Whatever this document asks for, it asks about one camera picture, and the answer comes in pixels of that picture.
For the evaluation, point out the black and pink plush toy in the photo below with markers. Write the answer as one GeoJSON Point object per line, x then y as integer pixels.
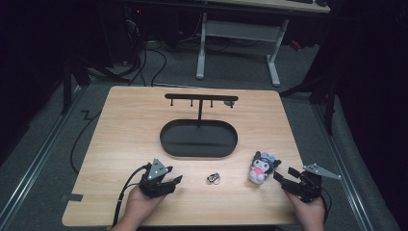
{"type": "Point", "coordinates": [260, 168]}

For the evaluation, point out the small grey clip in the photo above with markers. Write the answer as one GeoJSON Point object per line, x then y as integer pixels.
{"type": "Point", "coordinates": [229, 103]}

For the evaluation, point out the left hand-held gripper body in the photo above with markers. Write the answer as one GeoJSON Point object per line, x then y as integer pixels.
{"type": "Point", "coordinates": [153, 187]}

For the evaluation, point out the metal floor rail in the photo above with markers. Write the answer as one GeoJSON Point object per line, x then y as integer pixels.
{"type": "Point", "coordinates": [344, 173]}
{"type": "Point", "coordinates": [30, 171]}

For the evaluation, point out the dark computer tower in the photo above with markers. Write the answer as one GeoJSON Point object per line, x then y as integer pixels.
{"type": "Point", "coordinates": [134, 29]}

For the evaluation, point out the person's right hand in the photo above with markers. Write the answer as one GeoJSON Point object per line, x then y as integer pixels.
{"type": "Point", "coordinates": [309, 215]}

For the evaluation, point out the grey tape piece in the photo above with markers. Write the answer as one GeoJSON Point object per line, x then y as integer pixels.
{"type": "Point", "coordinates": [72, 197]}

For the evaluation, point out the black metal stand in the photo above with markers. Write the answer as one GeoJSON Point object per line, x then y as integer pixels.
{"type": "Point", "coordinates": [69, 80]}
{"type": "Point", "coordinates": [325, 93]}

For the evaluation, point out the black hook rack with tray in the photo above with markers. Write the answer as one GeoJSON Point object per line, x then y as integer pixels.
{"type": "Point", "coordinates": [198, 139]}

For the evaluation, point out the person's left hand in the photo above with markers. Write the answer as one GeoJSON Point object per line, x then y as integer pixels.
{"type": "Point", "coordinates": [138, 207]}

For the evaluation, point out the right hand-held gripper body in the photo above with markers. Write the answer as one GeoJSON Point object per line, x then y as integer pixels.
{"type": "Point", "coordinates": [306, 189]}

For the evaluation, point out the white-legged desk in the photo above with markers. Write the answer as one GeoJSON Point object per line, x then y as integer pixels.
{"type": "Point", "coordinates": [239, 31]}

